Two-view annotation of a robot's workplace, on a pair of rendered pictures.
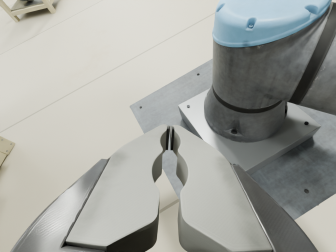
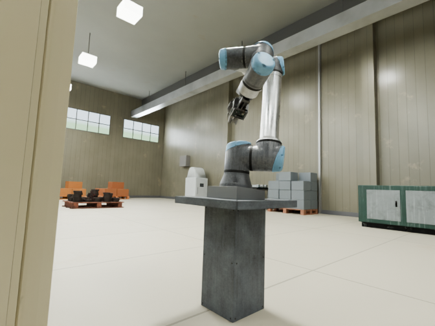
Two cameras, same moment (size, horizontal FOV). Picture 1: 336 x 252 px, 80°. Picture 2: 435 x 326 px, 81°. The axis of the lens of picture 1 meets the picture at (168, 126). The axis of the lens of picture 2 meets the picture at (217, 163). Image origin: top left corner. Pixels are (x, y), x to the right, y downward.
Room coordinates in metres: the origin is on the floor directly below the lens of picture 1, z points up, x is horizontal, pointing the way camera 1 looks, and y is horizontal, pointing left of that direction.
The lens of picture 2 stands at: (-0.91, 0.78, 0.65)
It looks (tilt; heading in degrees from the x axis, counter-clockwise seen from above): 6 degrees up; 324
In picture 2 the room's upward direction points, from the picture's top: 2 degrees clockwise
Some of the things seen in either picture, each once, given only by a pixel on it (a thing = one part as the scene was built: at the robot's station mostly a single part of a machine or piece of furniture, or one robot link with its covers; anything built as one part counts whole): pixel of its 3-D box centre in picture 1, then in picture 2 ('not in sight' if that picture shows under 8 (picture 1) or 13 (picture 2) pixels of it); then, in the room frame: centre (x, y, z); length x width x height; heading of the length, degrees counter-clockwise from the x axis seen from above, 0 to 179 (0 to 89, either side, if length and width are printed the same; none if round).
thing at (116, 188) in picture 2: not in sight; (112, 190); (11.67, -2.35, 0.40); 1.41 x 1.08 x 0.79; 96
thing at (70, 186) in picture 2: not in sight; (68, 190); (11.47, -0.55, 0.37); 1.31 x 1.00 x 0.73; 94
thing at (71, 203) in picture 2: not in sight; (94, 198); (7.22, -0.76, 0.25); 1.43 x 0.97 x 0.50; 95
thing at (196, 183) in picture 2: not in sight; (196, 184); (9.00, -5.28, 0.79); 0.80 x 0.68 x 1.57; 6
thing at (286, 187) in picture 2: not in sight; (292, 192); (4.14, -5.74, 0.61); 1.23 x 0.82 x 1.22; 6
